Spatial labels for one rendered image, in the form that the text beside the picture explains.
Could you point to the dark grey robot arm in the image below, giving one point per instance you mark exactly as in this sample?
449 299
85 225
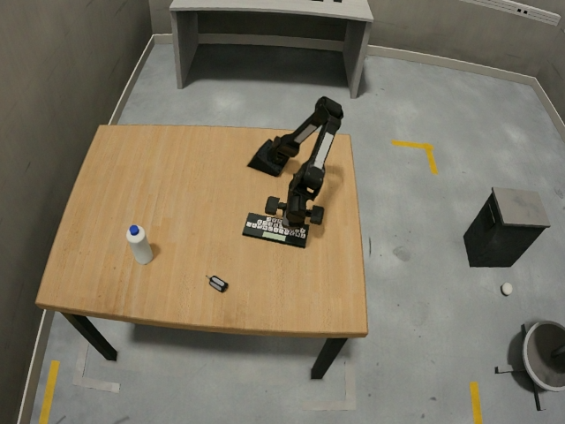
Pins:
311 176

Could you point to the white plastic bottle with blue cap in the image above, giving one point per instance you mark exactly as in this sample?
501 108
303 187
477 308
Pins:
137 239

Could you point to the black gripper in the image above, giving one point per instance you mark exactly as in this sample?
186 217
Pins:
273 204

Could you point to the black keyboard panel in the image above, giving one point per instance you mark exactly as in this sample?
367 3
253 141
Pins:
270 229

